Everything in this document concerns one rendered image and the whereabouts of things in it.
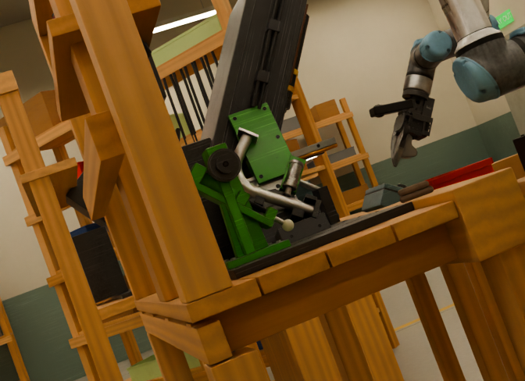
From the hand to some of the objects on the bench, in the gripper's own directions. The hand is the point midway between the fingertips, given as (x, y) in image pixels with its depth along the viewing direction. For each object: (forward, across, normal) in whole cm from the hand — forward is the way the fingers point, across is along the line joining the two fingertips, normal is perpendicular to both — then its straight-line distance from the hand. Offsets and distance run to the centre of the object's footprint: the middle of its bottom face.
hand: (393, 161), depth 226 cm
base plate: (+32, +14, +24) cm, 42 cm away
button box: (+16, -6, -1) cm, 17 cm away
